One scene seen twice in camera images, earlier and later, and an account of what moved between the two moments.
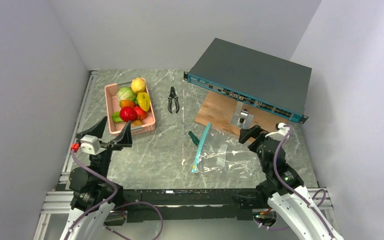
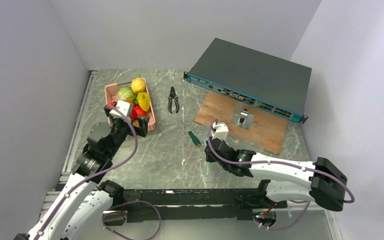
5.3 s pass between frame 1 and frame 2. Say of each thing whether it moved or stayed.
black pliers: stayed
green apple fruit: stayed
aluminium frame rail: stayed
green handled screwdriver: stayed
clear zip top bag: moved
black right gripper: moved
